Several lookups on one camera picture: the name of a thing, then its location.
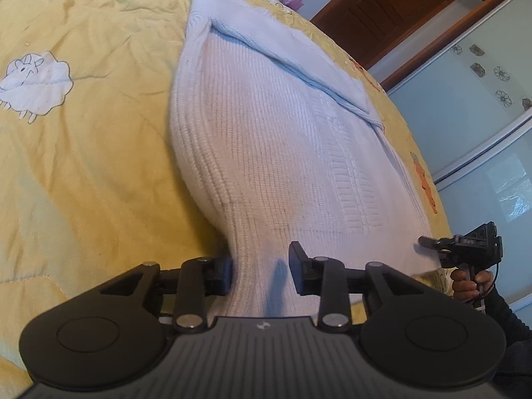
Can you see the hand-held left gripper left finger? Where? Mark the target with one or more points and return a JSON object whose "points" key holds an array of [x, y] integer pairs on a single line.
{"points": [[220, 278]]}

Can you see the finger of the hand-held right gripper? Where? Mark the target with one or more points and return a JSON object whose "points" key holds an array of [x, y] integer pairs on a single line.
{"points": [[436, 243]]}

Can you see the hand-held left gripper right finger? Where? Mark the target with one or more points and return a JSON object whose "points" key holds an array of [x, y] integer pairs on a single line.
{"points": [[297, 266]]}

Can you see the white knit sweater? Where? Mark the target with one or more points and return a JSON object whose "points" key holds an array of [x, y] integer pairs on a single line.
{"points": [[270, 153]]}

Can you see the person's right forearm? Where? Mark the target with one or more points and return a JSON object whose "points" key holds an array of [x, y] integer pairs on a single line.
{"points": [[507, 324]]}

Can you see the person's right hand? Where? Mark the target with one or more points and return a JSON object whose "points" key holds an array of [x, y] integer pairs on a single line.
{"points": [[463, 287]]}

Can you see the white wardrobe with flower stickers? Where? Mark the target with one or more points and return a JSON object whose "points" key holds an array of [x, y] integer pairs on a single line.
{"points": [[457, 112]]}

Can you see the yellow printed bedspread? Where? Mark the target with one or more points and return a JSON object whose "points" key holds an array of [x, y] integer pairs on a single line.
{"points": [[83, 153]]}

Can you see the brown wooden door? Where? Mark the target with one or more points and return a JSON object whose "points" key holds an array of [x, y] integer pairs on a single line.
{"points": [[374, 4]]}

